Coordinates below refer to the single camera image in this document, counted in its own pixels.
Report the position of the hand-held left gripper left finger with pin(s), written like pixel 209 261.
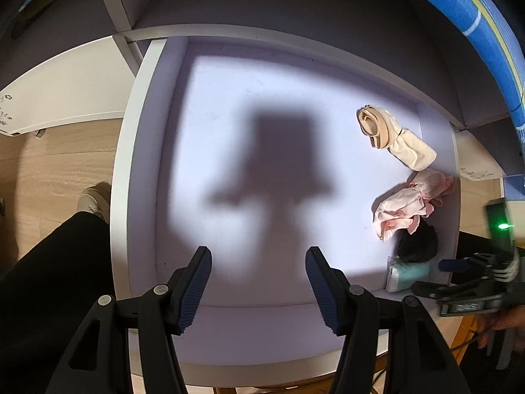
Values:
pixel 195 291

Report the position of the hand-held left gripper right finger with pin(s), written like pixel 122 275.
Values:
pixel 322 291

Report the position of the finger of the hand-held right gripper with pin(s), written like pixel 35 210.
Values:
pixel 463 264
pixel 439 290

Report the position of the mint sock bundle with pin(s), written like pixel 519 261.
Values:
pixel 408 277

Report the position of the black sock bundle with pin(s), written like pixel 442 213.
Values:
pixel 420 244

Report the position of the pink sock bundle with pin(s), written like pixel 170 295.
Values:
pixel 410 205

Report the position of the cream sock bundle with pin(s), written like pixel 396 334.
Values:
pixel 410 143

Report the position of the white drawer with lavender inside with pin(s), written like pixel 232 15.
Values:
pixel 254 90

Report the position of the person's right hand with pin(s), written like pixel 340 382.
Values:
pixel 508 320

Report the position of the white floral print drawer front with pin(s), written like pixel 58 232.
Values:
pixel 478 156
pixel 69 86

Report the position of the beige slipper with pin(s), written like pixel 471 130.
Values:
pixel 94 203

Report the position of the person's black pants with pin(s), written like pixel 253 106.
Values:
pixel 53 295

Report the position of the blue plaid bed sheet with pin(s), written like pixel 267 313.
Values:
pixel 484 28

